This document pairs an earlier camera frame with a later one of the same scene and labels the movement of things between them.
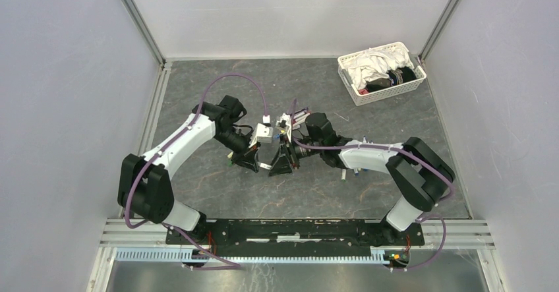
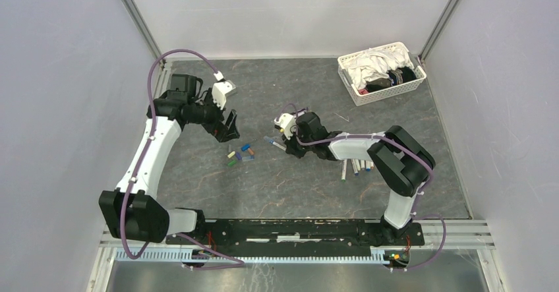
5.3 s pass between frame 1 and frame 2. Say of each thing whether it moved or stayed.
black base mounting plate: stayed
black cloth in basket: stayed
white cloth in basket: stayed
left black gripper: moved
